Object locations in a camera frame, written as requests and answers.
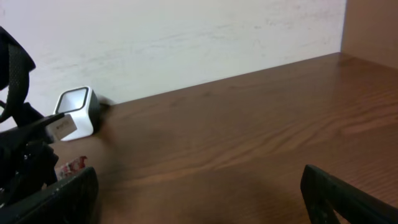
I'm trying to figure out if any white Panadol box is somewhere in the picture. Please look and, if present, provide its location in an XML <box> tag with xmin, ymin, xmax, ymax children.
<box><xmin>46</xmin><ymin>114</ymin><xmax>77</xmax><ymax>141</ymax></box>

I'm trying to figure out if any red chocolate bar wrapper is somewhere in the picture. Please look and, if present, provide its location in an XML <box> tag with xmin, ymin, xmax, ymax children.
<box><xmin>55</xmin><ymin>156</ymin><xmax>87</xmax><ymax>180</ymax></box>

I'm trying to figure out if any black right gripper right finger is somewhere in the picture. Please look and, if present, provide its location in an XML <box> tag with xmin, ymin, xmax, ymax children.
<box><xmin>300</xmin><ymin>164</ymin><xmax>397</xmax><ymax>224</ymax></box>

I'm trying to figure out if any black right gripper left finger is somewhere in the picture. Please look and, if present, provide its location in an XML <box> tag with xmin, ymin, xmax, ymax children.
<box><xmin>1</xmin><ymin>167</ymin><xmax>99</xmax><ymax>224</ymax></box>

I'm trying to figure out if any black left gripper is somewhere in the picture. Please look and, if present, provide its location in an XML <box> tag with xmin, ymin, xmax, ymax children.
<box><xmin>1</xmin><ymin>29</ymin><xmax>64</xmax><ymax>205</ymax></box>

